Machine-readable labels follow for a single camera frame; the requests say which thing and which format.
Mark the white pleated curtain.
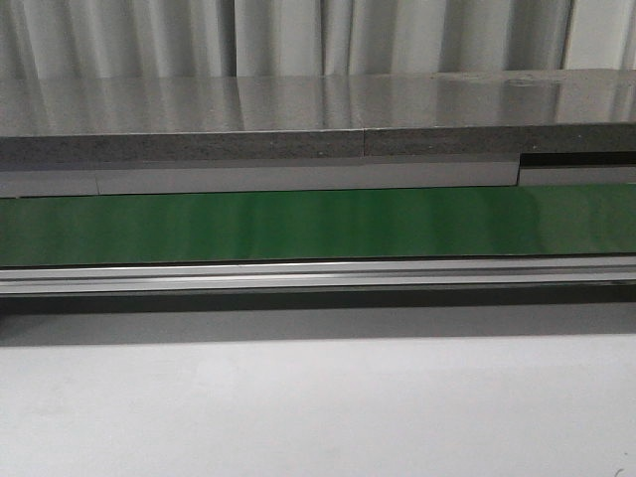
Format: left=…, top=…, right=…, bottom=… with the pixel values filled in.
left=1, top=1, right=635, bottom=80

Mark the aluminium conveyor front rail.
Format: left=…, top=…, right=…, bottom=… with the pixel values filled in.
left=1, top=255, right=635, bottom=296

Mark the white conveyor back rail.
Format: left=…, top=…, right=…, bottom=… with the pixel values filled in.
left=1, top=154, right=635, bottom=198

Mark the grey stone counter slab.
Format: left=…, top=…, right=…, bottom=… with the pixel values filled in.
left=1, top=70, right=635, bottom=169

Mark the green conveyor belt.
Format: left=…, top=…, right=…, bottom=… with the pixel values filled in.
left=1, top=184, right=635, bottom=267

